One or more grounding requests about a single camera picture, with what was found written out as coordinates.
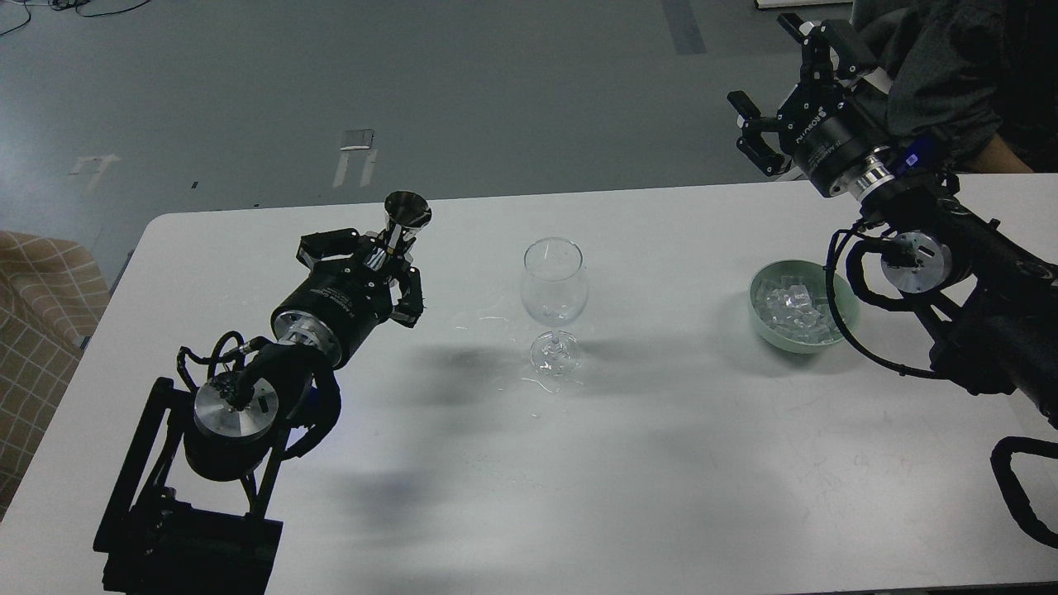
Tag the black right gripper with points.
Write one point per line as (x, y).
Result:
(819, 133)

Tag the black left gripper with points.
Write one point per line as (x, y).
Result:
(345, 295)

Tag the steel cocktail jigger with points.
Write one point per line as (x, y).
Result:
(406, 214)

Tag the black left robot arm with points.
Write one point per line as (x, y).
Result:
(188, 513)

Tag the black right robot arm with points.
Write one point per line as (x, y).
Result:
(988, 305)

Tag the clear wine glass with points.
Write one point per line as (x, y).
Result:
(554, 293)

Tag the clear ice cubes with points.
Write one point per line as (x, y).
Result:
(791, 310)

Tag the seated person in grey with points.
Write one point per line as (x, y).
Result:
(981, 73)

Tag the green bowl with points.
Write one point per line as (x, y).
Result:
(843, 304)

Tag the beige checked cloth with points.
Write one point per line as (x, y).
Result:
(53, 296)

